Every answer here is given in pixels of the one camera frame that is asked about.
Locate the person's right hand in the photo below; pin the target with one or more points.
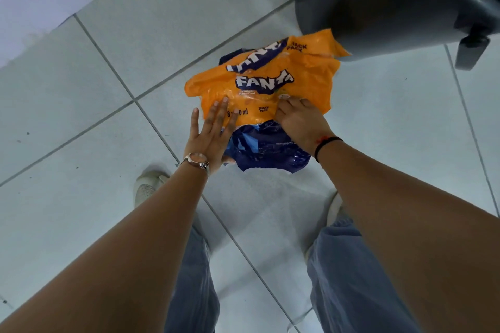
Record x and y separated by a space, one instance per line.
302 126

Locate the person's left hand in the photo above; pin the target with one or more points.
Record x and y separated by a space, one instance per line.
207 143

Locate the person's left little finger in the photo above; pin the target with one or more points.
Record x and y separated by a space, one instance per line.
194 122

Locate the person's left middle finger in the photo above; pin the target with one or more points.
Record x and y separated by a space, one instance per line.
220 114

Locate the person's right fingers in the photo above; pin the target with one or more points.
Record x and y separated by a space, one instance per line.
291 107

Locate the person's left thumb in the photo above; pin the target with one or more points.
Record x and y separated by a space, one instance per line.
229 160

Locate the orange and blue plastic wrapper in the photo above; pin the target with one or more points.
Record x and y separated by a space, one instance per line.
269 87

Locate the person's right forearm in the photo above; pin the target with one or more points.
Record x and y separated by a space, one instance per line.
422 235

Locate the person's left forearm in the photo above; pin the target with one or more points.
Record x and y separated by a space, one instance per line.
117 254

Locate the silver wristwatch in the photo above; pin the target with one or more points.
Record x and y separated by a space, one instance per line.
197 160

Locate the black wristband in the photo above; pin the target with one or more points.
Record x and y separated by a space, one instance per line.
325 143

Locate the white left shoe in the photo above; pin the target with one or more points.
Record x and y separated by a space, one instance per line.
147 187

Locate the white shoe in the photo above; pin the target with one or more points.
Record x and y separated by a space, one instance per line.
147 187
334 210

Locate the white right shoe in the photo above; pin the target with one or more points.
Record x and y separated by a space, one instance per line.
334 210

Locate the blue-grey trousers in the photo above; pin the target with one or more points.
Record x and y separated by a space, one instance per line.
351 286

